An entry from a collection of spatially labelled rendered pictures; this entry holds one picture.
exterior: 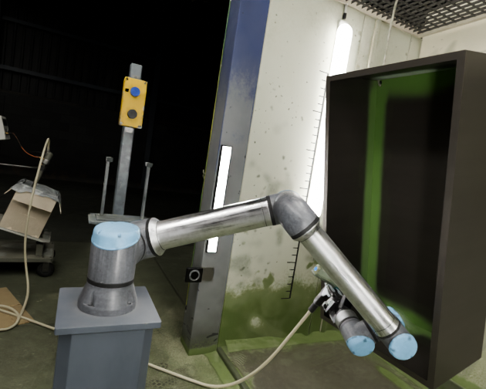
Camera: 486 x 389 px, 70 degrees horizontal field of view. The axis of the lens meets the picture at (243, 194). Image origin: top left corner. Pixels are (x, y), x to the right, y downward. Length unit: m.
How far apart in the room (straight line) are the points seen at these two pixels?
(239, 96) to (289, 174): 0.58
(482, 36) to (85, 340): 2.64
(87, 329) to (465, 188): 1.30
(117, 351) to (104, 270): 0.25
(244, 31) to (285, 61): 0.30
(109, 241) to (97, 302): 0.20
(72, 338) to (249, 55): 1.63
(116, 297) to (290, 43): 1.71
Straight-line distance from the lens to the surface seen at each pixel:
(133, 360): 1.27
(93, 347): 1.23
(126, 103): 2.02
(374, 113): 1.93
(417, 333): 1.91
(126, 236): 1.18
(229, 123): 2.01
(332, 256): 1.17
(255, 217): 1.25
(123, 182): 2.08
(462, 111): 1.33
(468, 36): 2.82
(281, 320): 2.49
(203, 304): 2.17
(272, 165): 2.14
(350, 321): 1.48
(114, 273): 1.20
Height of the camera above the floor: 1.18
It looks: 5 degrees down
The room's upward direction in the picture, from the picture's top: 9 degrees clockwise
